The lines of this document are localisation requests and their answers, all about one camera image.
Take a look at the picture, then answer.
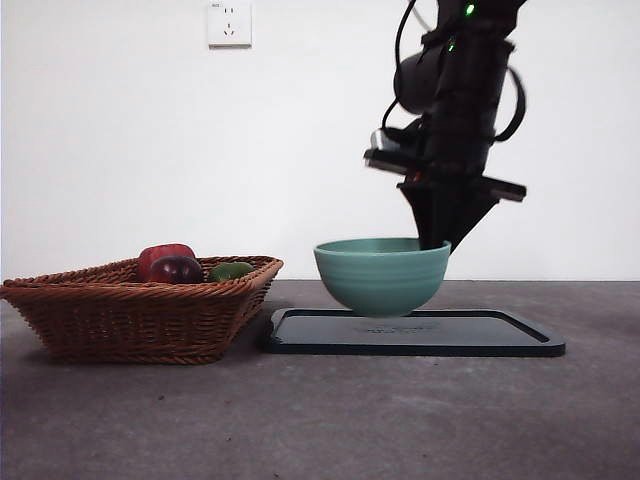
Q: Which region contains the thin black cable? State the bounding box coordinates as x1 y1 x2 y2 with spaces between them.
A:
492 64 529 144
381 0 431 132

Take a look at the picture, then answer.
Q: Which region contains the brown wicker basket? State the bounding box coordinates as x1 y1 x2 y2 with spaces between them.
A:
0 256 285 366

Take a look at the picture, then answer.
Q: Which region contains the dark green rectangular tray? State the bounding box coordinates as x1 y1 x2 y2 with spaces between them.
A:
262 307 567 358

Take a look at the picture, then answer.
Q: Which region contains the green avocado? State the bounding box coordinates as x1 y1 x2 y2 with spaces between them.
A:
207 262 256 284

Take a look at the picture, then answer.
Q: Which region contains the white wall socket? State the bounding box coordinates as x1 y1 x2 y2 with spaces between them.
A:
207 1 253 50

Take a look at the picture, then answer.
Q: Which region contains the red apple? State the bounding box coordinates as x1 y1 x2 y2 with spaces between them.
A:
137 244 197 284

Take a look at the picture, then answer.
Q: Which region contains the dark purple plum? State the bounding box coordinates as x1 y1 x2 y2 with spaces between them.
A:
151 255 204 285

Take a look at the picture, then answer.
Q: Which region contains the teal ceramic bowl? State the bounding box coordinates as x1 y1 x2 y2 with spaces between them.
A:
313 238 453 318

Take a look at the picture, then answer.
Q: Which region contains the pale grey right camera box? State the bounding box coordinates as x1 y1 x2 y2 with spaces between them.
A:
367 128 401 154

